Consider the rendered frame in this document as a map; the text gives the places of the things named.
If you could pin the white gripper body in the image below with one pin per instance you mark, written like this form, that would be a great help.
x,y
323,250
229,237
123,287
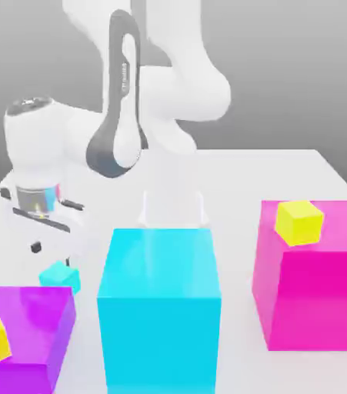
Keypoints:
x,y
53,238

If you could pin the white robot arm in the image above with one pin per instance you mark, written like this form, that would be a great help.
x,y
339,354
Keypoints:
x,y
188,92

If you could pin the small cyan cube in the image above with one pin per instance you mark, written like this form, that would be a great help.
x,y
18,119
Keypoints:
x,y
58,275

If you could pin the large purple box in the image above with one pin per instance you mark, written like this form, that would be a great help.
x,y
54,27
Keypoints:
x,y
37,332

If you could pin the large cyan box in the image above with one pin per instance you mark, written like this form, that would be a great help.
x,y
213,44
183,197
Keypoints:
x,y
160,332

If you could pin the large pink box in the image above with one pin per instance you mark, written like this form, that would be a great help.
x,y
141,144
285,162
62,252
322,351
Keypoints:
x,y
320,295

